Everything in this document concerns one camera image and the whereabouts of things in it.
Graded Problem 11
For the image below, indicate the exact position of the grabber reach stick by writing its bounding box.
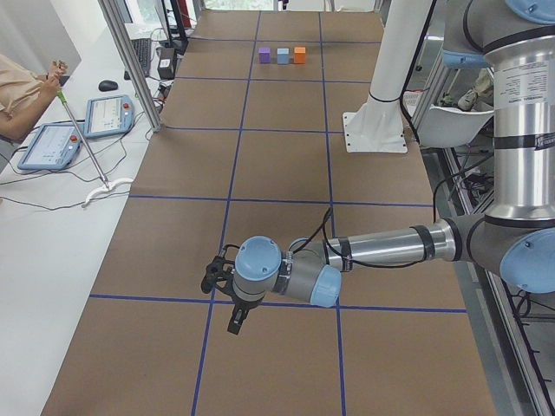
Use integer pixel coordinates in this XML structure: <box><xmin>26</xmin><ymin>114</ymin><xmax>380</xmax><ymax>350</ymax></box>
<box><xmin>56</xmin><ymin>89</ymin><xmax>134</xmax><ymax>208</ymax></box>

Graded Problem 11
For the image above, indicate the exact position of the person's hand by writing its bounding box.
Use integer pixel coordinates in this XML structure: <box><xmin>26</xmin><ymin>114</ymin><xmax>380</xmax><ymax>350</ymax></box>
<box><xmin>46</xmin><ymin>60</ymin><xmax>68</xmax><ymax>81</ymax></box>

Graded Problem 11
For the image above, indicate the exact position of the black computer mouse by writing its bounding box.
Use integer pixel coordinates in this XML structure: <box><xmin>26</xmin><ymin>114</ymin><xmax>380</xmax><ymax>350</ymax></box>
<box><xmin>98</xmin><ymin>80</ymin><xmax>119</xmax><ymax>92</ymax></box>

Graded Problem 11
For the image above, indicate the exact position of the teach pendant tablet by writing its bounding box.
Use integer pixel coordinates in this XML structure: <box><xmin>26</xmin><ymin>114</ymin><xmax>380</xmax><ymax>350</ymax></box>
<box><xmin>17</xmin><ymin>123</ymin><xmax>81</xmax><ymax>171</ymax></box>
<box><xmin>83</xmin><ymin>94</ymin><xmax>134</xmax><ymax>139</ymax></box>

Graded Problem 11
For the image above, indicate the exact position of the purple foam block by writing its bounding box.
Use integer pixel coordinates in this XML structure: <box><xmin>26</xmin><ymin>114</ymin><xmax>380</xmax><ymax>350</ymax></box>
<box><xmin>258</xmin><ymin>47</ymin><xmax>271</xmax><ymax>64</ymax></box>

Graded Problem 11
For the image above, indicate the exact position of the black power box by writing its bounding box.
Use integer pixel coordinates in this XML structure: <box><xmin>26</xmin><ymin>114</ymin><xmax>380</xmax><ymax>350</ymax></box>
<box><xmin>157</xmin><ymin>48</ymin><xmax>177</xmax><ymax>80</ymax></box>

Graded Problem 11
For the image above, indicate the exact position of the orange foam block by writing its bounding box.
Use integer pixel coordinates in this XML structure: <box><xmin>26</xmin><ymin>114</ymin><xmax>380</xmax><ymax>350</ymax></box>
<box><xmin>293</xmin><ymin>46</ymin><xmax>306</xmax><ymax>65</ymax></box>

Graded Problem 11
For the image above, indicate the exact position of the near teach pendant tablet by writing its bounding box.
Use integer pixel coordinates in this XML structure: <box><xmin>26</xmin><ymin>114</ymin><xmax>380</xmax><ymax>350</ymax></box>
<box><xmin>17</xmin><ymin>123</ymin><xmax>81</xmax><ymax>171</ymax></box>

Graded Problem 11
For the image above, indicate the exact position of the person's forearm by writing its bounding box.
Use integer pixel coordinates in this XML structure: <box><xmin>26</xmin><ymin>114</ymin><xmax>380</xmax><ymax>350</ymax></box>
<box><xmin>1</xmin><ymin>77</ymin><xmax>61</xmax><ymax>142</ymax></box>

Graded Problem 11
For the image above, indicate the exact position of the white pedestal column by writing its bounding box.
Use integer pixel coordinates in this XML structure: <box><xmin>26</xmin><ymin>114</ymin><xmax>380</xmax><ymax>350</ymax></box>
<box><xmin>343</xmin><ymin>0</ymin><xmax>434</xmax><ymax>153</ymax></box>

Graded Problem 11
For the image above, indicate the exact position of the aluminium frame post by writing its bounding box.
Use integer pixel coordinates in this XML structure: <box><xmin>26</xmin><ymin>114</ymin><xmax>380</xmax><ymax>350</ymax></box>
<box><xmin>98</xmin><ymin>0</ymin><xmax>162</xmax><ymax>133</ymax></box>

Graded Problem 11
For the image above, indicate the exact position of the white chair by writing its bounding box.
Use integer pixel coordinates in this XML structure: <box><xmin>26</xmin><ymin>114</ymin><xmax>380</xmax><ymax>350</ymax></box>
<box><xmin>404</xmin><ymin>91</ymin><xmax>493</xmax><ymax>148</ymax></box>

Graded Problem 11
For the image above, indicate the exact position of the light blue foam block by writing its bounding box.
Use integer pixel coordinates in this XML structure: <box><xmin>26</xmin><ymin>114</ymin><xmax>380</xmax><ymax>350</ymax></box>
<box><xmin>276</xmin><ymin>48</ymin><xmax>290</xmax><ymax>65</ymax></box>

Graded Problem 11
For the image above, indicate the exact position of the black keyboard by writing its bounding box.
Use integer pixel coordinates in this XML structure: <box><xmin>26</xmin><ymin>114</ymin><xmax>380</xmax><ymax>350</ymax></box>
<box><xmin>131</xmin><ymin>38</ymin><xmax>152</xmax><ymax>76</ymax></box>

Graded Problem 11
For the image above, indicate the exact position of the far teach pendant tablet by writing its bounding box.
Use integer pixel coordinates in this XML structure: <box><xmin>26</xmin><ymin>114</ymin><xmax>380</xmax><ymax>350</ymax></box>
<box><xmin>83</xmin><ymin>94</ymin><xmax>134</xmax><ymax>139</ymax></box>

